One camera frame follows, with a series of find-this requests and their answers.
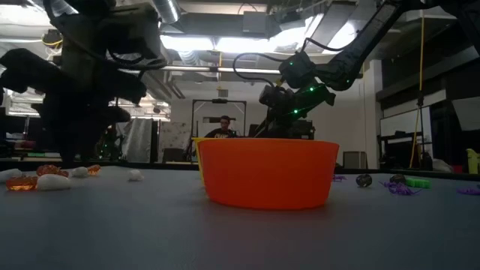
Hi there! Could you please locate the black pole stand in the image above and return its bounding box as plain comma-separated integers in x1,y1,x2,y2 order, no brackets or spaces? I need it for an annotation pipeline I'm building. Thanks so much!
415,91,433,170

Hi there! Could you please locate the background robot with green lights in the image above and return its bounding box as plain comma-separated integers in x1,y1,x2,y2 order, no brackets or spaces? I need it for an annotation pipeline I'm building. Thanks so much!
97,125,122,161

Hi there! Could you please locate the long linear ceiling light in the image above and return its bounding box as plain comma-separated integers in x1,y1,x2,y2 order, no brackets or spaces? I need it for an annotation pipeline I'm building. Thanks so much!
160,65,283,76

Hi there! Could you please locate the white wall panel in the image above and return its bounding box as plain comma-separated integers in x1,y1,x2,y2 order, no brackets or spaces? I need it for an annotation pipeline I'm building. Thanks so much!
451,96,480,132

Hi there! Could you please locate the black gantry frame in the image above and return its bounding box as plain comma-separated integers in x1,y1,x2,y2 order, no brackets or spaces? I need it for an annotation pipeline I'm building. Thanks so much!
190,98,248,139

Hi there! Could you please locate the black right camera cable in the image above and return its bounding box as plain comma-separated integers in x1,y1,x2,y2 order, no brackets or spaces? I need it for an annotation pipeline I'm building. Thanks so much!
232,52,287,89

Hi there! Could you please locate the green toy skeleton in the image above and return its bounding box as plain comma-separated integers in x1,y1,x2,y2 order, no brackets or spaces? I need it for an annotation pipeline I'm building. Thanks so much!
404,176,432,190

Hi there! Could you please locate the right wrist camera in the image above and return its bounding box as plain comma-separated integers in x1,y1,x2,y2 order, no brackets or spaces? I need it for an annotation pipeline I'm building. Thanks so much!
258,84,294,110

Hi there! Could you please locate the blue-grey table mat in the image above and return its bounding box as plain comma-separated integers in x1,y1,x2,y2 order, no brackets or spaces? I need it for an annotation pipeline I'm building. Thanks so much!
0,164,480,270

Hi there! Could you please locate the yellow plastic basket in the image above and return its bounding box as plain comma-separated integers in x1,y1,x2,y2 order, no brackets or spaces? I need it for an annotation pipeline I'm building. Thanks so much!
191,136,211,188

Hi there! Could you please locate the grey box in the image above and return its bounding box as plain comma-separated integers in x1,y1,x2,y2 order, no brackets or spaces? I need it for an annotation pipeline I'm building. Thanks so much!
342,150,369,170

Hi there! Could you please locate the orange plastic bowl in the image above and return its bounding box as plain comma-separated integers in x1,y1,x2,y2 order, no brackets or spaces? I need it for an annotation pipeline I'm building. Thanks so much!
197,137,341,210

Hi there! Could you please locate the whiteboard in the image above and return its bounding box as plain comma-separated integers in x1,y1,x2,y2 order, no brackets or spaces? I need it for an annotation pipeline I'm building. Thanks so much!
379,106,433,139

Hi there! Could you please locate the grey plastic cover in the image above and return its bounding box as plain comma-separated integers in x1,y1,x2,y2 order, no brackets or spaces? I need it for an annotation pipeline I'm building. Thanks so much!
119,118,154,163

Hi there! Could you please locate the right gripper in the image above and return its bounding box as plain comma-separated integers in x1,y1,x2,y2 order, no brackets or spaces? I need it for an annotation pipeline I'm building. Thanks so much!
255,83,337,140

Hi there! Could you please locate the large ceiling light panel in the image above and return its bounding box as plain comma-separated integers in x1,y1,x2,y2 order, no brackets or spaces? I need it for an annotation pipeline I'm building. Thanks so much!
160,14,361,53

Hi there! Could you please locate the wide black monitor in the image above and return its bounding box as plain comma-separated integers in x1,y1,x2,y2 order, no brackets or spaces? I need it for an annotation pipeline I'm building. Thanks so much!
273,118,317,140

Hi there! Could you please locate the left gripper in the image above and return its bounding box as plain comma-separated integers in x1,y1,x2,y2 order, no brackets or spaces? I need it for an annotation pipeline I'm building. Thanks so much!
0,47,148,168

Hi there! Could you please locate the yellow-green container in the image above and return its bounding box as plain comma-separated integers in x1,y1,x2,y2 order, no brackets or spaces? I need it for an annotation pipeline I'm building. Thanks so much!
466,148,480,175

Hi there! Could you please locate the black shelf unit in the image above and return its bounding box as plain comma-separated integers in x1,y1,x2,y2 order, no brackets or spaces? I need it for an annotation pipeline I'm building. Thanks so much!
376,130,425,170

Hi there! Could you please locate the yellow hanging cable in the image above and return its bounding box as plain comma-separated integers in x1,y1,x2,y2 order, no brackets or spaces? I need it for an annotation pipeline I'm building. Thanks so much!
409,16,427,170

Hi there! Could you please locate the ceiling cable reel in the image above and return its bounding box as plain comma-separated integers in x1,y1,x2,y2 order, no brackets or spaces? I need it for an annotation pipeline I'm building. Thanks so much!
40,28,65,50

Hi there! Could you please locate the white bag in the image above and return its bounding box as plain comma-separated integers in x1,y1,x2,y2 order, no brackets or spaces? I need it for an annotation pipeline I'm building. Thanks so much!
431,157,454,173

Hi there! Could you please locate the person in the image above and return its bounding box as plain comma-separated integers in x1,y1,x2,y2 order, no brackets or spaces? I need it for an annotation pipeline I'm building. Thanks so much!
204,115,238,139

